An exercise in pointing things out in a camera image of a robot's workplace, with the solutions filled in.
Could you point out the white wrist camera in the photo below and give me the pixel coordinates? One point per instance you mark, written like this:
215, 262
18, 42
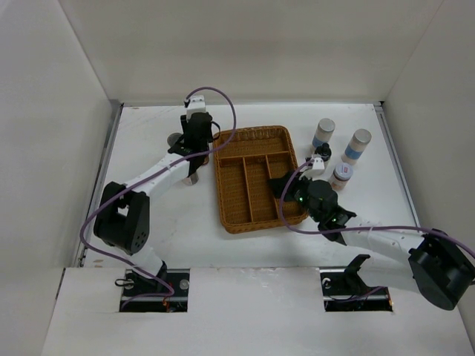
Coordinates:
316, 168
195, 104

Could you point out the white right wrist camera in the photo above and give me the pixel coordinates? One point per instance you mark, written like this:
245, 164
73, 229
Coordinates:
316, 168

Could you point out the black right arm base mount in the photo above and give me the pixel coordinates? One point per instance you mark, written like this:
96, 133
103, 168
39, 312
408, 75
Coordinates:
344, 291

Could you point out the blue label salt jar right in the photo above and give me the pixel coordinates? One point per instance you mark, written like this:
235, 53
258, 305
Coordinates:
356, 146

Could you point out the brown wicker divided basket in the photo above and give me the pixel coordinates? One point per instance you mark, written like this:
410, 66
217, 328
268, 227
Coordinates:
242, 170

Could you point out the blue label salt jar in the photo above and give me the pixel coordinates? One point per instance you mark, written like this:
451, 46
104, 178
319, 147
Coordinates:
323, 133
356, 146

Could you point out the white lid pepper jar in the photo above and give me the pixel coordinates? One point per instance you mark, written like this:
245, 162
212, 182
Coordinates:
191, 179

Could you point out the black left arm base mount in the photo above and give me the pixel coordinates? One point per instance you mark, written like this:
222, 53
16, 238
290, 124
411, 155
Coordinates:
141, 295

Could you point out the blue label salt jar left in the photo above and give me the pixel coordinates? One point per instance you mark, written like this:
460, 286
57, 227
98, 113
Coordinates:
323, 133

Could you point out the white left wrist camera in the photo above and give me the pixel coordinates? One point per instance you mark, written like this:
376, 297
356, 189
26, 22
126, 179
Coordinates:
195, 104

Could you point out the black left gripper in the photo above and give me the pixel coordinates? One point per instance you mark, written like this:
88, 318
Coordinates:
185, 123

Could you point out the black cap white bottle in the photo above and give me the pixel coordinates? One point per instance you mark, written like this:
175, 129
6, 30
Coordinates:
324, 151

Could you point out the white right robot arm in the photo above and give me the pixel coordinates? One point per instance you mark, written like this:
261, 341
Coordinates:
435, 265

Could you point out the red label spice jar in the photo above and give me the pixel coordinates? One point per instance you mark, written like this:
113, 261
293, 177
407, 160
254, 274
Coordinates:
340, 176

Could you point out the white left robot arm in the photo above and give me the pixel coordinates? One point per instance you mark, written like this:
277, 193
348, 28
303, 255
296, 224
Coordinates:
125, 224

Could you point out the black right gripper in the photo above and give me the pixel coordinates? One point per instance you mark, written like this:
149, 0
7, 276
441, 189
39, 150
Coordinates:
296, 182

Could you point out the dark lid spice jar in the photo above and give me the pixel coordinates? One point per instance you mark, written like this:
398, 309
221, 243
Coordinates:
173, 139

